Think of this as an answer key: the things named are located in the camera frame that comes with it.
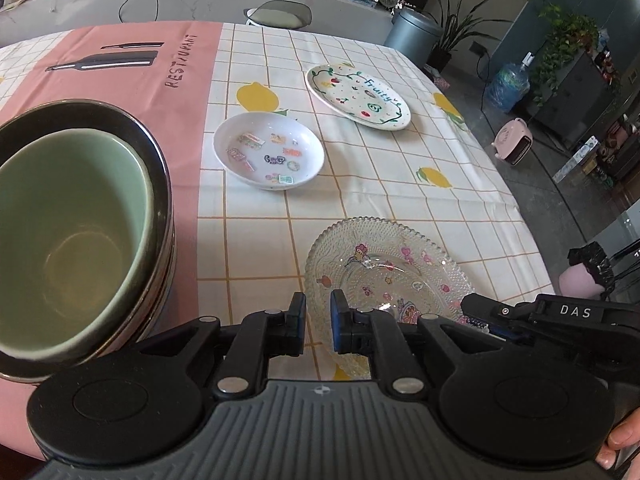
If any tall white product box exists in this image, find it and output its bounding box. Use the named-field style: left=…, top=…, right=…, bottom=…
left=552, top=136, right=600, bottom=184

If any pink patterned bag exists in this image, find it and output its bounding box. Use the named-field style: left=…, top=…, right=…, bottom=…
left=425, top=65, right=452, bottom=92

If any blue water jug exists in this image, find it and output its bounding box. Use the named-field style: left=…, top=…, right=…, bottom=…
left=484, top=52, right=531, bottom=113

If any trailing green pothos plant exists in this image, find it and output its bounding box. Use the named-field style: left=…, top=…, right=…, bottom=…
left=530, top=2, right=601, bottom=106

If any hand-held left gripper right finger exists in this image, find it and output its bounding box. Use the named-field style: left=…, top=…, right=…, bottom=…
left=330, top=289, right=502, bottom=397

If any long leaf potted plant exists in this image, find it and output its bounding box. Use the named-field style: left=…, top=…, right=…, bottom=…
left=425, top=0, right=507, bottom=74

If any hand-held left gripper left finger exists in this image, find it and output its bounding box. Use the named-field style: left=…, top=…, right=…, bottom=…
left=134, top=291, right=307, bottom=395

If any clear glass plate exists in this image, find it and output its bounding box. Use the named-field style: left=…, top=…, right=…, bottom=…
left=303, top=216, right=476, bottom=381

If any person's right hand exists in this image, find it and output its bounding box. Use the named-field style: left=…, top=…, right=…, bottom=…
left=596, top=406, right=640, bottom=472

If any blue steel bowl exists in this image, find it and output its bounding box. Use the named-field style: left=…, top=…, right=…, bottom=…
left=0, top=101, right=174, bottom=367

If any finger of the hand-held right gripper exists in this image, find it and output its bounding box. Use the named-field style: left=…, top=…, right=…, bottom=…
left=460, top=293, right=540, bottom=332
left=485, top=326, right=523, bottom=343

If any pink space heater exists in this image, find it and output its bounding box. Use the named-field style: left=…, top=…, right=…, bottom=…
left=492, top=117, right=534, bottom=166

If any grey drawer cabinet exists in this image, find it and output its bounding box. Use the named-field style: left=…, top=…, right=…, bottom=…
left=530, top=47, right=617, bottom=152

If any pink wastebasket with black bag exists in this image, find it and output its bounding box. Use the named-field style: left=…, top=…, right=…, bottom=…
left=559, top=242, right=617, bottom=299

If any green ceramic bowl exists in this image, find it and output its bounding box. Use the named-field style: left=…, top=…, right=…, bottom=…
left=0, top=127, right=154, bottom=361

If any small white sticker plate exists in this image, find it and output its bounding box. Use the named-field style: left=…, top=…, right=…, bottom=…
left=213, top=112, right=325, bottom=192

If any grey blue trash can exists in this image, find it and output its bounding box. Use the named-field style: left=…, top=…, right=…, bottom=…
left=384, top=7, right=444, bottom=54

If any white fruit pattern plate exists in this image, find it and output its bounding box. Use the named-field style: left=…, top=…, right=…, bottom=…
left=305, top=62, right=412, bottom=132

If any checked lemon print tablecloth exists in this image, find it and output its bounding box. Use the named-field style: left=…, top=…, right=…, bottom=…
left=0, top=20, right=545, bottom=461

